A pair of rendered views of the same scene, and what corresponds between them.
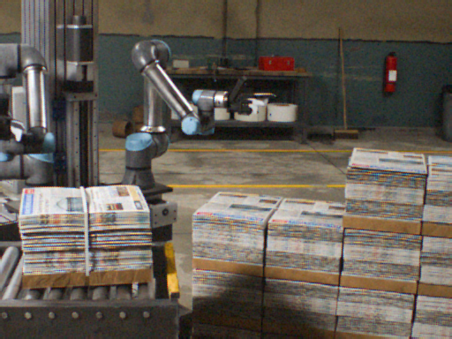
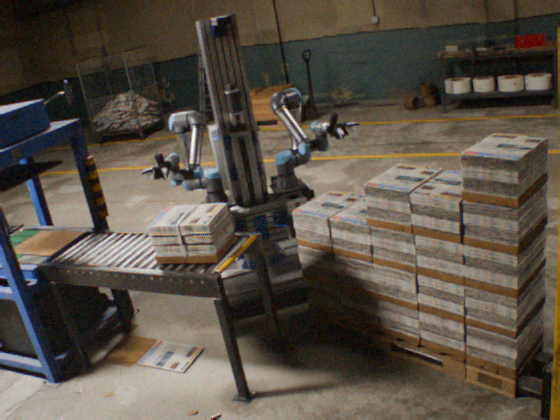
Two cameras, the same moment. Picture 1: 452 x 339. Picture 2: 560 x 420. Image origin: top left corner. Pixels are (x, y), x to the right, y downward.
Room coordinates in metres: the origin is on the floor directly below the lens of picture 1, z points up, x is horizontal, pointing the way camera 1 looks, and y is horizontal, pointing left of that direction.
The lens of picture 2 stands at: (-0.19, -1.62, 2.07)
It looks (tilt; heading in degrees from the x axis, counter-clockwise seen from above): 21 degrees down; 34
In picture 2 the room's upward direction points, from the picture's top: 10 degrees counter-clockwise
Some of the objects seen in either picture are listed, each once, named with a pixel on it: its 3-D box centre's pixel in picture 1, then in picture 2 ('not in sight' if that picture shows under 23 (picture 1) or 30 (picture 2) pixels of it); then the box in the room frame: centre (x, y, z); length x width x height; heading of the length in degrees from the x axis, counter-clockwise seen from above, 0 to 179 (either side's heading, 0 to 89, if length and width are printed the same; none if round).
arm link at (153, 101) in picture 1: (153, 100); (294, 127); (3.10, 0.33, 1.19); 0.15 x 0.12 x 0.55; 159
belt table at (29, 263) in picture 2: not in sight; (33, 250); (1.81, 1.82, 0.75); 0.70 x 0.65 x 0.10; 97
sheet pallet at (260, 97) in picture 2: not in sight; (260, 106); (7.99, 3.82, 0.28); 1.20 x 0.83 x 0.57; 97
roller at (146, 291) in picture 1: (145, 277); (226, 257); (2.01, 0.24, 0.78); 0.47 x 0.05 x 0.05; 7
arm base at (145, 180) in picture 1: (138, 175); (287, 178); (2.98, 0.38, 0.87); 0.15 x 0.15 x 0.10
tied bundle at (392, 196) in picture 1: (385, 189); (406, 197); (2.54, -0.62, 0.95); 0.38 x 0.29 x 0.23; 166
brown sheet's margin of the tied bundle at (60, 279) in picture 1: (49, 263); (178, 248); (1.96, 0.53, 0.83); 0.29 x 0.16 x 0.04; 14
